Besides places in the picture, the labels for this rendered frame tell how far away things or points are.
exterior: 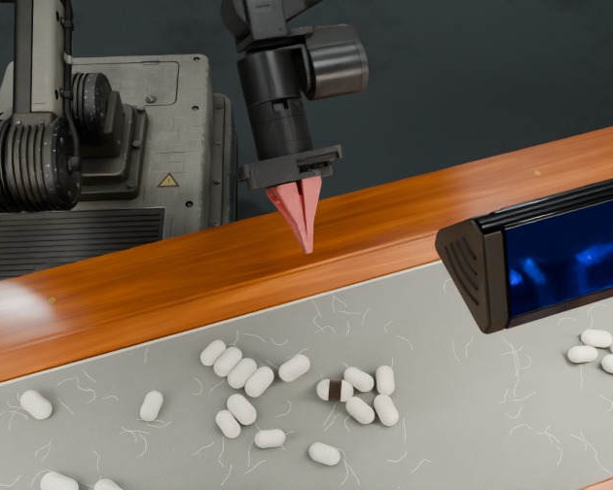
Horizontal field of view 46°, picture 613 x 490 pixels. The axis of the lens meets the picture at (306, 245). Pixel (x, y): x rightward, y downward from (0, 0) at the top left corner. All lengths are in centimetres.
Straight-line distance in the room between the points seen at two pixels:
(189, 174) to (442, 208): 58
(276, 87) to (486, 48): 177
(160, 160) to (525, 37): 149
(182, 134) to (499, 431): 87
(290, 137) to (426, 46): 173
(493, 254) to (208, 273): 46
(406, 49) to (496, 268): 197
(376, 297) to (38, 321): 38
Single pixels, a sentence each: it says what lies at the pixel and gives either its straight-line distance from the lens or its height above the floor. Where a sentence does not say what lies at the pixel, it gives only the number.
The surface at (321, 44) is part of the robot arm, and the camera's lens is 75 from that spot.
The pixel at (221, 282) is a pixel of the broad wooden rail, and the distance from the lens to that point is 83.
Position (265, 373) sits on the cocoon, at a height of 76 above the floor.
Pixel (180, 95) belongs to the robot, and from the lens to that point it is 150.
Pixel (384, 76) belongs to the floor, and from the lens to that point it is 228.
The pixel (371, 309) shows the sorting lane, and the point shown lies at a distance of 84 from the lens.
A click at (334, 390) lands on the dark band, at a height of 76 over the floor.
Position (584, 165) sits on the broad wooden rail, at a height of 77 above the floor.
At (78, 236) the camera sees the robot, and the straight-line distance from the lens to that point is 129.
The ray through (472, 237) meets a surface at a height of 110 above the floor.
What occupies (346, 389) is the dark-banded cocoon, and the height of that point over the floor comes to 76.
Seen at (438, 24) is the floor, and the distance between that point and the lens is 251.
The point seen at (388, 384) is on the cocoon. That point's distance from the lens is 77.
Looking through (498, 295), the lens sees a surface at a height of 107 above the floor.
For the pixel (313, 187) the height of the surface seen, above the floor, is 92.
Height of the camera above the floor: 145
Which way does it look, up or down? 53 degrees down
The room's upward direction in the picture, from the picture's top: straight up
